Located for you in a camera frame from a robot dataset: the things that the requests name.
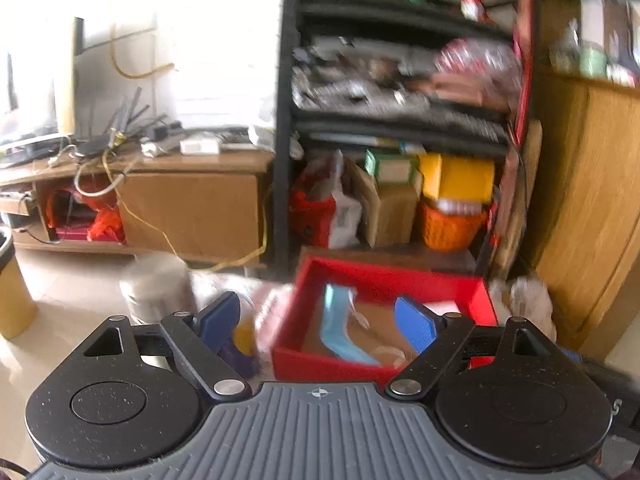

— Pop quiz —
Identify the yellow cable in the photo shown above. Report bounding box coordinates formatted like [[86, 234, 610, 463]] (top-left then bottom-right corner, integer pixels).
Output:
[[101, 24, 272, 269]]

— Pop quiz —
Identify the red plastic bag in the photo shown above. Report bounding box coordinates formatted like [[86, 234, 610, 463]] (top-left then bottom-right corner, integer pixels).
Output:
[[290, 174, 338, 249]]

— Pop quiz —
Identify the green and white box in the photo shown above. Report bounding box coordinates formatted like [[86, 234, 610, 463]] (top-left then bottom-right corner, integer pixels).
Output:
[[364, 150, 422, 187]]

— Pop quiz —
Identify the purple and yellow can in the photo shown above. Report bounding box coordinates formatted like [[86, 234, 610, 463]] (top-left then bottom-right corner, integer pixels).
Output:
[[220, 305, 262, 381]]

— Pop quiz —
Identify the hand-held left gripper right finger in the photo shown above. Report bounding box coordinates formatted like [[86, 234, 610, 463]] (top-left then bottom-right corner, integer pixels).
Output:
[[384, 296, 552, 403]]

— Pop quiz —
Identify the white power adapter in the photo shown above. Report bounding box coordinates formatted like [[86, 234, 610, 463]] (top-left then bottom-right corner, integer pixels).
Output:
[[179, 136, 222, 156]]

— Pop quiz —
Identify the yellow box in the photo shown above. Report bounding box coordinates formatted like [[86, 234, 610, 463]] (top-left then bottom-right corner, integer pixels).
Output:
[[416, 152, 497, 206]]

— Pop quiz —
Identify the red cardboard box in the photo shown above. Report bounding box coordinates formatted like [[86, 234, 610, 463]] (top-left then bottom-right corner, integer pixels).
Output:
[[271, 256, 500, 386]]

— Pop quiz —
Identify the wooden TV cabinet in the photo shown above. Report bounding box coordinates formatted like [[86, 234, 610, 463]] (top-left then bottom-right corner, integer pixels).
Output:
[[0, 149, 276, 267]]

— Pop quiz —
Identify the red patterned packet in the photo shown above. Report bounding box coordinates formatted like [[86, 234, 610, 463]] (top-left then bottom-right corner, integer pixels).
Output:
[[434, 39, 522, 111]]

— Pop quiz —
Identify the brown cardboard box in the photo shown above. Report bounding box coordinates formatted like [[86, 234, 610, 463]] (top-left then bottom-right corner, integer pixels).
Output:
[[349, 160, 424, 249]]

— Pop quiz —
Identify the stainless steel flask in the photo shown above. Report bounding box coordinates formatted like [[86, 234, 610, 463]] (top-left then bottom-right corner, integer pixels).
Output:
[[119, 252, 198, 326]]

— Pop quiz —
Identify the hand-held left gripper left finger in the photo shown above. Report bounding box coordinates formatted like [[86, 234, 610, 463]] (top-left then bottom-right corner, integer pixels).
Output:
[[81, 291, 252, 403]]

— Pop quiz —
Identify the black router with antennas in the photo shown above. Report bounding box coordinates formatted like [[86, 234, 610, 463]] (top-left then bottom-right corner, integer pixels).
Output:
[[74, 87, 167, 157]]

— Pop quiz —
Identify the yellow cylindrical bin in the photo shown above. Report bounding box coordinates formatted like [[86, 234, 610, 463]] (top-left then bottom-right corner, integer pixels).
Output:
[[0, 227, 39, 340]]

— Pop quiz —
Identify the orange plastic basket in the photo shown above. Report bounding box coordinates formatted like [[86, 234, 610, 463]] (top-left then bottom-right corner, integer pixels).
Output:
[[419, 199, 491, 252]]

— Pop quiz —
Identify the crumpled white plastic bag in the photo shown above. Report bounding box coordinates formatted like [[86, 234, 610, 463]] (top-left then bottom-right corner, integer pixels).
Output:
[[491, 276, 557, 342]]

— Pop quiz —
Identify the black shelving rack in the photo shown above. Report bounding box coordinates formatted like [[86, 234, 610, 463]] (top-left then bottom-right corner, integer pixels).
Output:
[[272, 0, 540, 281]]

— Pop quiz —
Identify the wooden cupboard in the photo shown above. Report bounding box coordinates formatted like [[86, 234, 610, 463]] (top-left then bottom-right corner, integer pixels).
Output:
[[520, 0, 640, 361]]

